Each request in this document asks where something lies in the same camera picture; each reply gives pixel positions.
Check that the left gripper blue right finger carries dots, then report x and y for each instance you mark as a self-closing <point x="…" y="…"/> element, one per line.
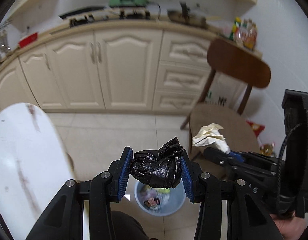
<point x="187" y="176"/>

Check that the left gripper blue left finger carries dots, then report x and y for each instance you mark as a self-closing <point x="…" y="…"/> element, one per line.
<point x="124" y="171"/>

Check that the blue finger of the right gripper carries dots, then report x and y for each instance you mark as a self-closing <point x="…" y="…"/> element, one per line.
<point x="236" y="156"/>

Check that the black plastic bag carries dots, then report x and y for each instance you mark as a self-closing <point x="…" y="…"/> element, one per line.
<point x="159" y="168"/>

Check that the cream paper wrapper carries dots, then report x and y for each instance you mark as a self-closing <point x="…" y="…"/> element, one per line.
<point x="210" y="136"/>

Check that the red white patterned snack wrapper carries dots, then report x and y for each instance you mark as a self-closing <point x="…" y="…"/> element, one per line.
<point x="152" y="203"/>

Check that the blue trash bin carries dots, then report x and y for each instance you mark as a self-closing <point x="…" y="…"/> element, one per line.
<point x="172" y="199"/>

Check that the person's right hand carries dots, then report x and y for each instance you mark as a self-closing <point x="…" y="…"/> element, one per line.
<point x="290" y="229"/>

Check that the cooking oil bottle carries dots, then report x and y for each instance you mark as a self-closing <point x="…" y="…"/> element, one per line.
<point x="267" y="149"/>

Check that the red packet on floor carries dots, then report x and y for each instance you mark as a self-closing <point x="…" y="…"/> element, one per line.
<point x="257" y="128"/>

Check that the wooden chair with beige seat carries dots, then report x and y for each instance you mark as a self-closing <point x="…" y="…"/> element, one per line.
<point x="226" y="58"/>

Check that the white shopping bag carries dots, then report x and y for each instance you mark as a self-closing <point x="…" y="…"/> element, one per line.
<point x="214" y="97"/>

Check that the person's dark trouser leg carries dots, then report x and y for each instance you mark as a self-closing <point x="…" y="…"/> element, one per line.
<point x="126" y="227"/>

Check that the cream lower cabinets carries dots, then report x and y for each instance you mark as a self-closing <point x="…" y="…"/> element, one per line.
<point x="117" y="66"/>

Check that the round white marble table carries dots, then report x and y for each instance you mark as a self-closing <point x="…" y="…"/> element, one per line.
<point x="33" y="166"/>

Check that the condiment bottles group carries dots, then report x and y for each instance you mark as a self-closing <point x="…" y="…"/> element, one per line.
<point x="244" y="33"/>

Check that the wok pan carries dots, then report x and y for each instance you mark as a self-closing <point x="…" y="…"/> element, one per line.
<point x="186" y="17"/>

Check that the red plastic basin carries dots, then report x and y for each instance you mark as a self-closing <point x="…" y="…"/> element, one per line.
<point x="28" y="40"/>

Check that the hanging utensil rack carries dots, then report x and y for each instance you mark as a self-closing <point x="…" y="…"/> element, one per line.
<point x="5" y="49"/>

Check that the cream upper cabinet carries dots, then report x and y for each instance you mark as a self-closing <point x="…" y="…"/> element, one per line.
<point x="34" y="2"/>

